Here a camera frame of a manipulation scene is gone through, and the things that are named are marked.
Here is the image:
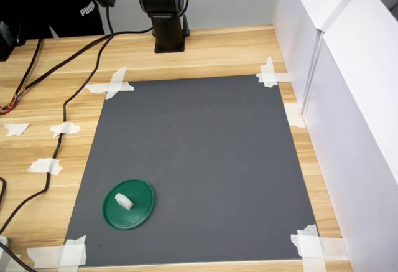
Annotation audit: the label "small white partition panel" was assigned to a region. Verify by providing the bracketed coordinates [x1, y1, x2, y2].
[271, 0, 362, 115]

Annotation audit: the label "large white partition panel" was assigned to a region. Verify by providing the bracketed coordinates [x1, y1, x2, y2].
[303, 0, 398, 272]

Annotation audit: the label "round green lid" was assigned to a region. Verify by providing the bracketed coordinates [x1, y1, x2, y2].
[102, 178, 155, 232]

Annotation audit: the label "thick black cable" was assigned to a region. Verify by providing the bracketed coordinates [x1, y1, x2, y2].
[0, 242, 39, 272]

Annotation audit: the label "person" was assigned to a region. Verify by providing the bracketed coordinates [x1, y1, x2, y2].
[0, 0, 106, 39]

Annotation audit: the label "white partition joint profile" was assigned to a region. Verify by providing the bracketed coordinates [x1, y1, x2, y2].
[298, 0, 365, 118]

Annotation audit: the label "white masking tape strip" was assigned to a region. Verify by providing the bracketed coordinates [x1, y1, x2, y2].
[81, 80, 136, 95]
[104, 65, 127, 100]
[284, 103, 307, 129]
[58, 234, 88, 270]
[260, 56, 278, 88]
[26, 245, 68, 263]
[256, 72, 294, 83]
[290, 233, 349, 260]
[297, 223, 326, 272]

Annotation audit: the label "small white plastic terminal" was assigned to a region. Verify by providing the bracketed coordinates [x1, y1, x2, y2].
[114, 192, 134, 211]

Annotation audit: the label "white masking tape piece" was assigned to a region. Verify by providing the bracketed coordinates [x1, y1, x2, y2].
[49, 121, 81, 138]
[3, 122, 31, 137]
[27, 157, 63, 176]

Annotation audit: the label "thin black braided cable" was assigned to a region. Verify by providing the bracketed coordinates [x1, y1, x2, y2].
[12, 37, 44, 101]

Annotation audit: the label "long black camera cable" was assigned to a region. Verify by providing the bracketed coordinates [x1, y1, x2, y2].
[0, 4, 115, 234]

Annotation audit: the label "black cable loop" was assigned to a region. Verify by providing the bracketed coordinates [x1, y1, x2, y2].
[0, 177, 7, 208]

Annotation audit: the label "black braided cable, coloured wires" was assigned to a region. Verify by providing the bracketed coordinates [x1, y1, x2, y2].
[0, 27, 155, 116]

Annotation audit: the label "dark grey mat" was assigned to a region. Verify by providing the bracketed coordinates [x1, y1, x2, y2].
[63, 74, 321, 268]

